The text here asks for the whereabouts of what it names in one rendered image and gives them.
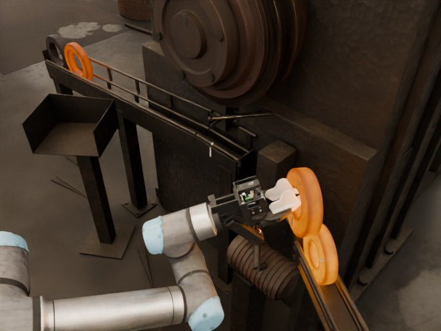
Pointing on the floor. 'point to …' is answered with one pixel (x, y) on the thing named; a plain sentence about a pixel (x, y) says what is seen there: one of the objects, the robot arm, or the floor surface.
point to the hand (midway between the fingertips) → (302, 196)
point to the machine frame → (330, 127)
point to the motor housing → (256, 282)
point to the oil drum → (134, 9)
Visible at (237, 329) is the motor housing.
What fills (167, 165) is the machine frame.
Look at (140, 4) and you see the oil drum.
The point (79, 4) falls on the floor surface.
